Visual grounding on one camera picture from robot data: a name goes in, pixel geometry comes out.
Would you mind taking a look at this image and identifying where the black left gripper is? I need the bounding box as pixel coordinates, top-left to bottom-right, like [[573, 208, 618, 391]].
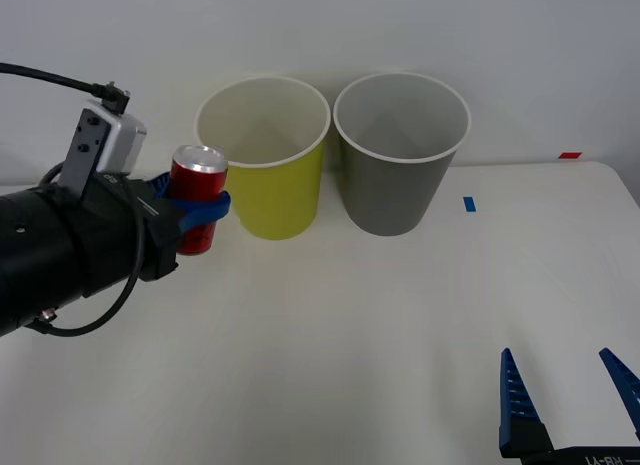
[[74, 172, 232, 299]]

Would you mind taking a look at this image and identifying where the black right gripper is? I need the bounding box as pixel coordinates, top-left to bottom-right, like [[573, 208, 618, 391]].
[[497, 348, 640, 465]]

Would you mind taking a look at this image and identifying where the yellow-green waste bin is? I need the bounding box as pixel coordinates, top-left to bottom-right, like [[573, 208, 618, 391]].
[[193, 75, 332, 241]]

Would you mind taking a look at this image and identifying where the red drink can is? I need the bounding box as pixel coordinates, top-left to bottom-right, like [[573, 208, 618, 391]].
[[169, 144, 230, 256]]

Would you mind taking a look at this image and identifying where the grey waste bin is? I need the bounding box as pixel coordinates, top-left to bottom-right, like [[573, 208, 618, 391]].
[[332, 72, 472, 237]]

